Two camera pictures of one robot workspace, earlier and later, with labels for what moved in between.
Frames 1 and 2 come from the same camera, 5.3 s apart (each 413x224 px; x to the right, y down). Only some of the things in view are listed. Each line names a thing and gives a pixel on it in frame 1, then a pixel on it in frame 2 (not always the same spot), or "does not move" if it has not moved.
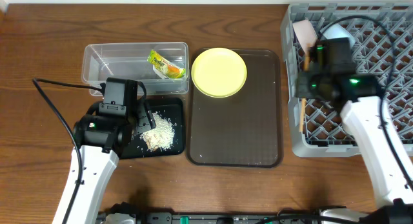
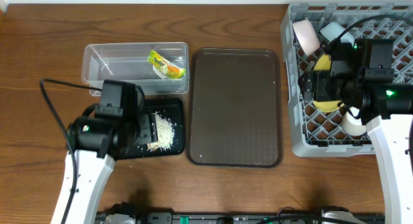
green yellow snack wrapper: x=164 y=68 does not move
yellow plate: x=219 y=72 -> x=324 y=63
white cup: x=336 y=30 does not move
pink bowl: x=305 y=32 does not move
